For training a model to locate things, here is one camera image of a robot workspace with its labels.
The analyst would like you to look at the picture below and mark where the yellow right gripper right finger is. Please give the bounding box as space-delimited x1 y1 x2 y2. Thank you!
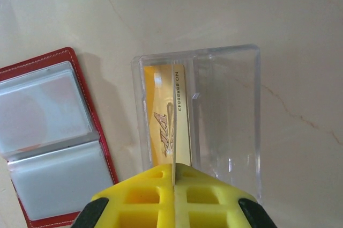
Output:
175 163 278 228

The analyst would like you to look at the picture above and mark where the gold VIP card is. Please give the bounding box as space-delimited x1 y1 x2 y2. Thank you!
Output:
143 63 194 168

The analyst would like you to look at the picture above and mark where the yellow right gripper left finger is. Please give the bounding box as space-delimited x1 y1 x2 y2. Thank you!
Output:
71 163 175 228

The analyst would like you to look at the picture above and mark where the red leather card holder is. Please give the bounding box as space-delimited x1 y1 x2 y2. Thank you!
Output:
0 47 120 227

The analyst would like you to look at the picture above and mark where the clear acrylic card stand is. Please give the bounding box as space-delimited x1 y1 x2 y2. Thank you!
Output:
130 44 262 207

